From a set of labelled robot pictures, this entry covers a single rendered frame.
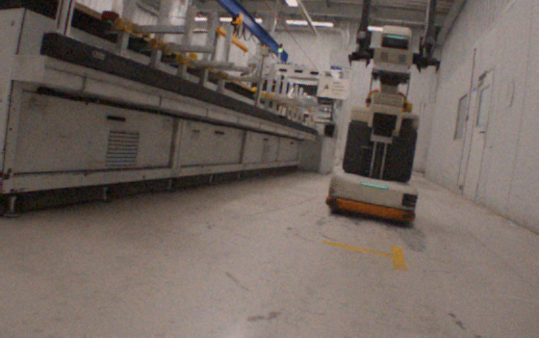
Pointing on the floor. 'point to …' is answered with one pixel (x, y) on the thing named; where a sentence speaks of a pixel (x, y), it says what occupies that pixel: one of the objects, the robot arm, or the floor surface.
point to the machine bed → (108, 127)
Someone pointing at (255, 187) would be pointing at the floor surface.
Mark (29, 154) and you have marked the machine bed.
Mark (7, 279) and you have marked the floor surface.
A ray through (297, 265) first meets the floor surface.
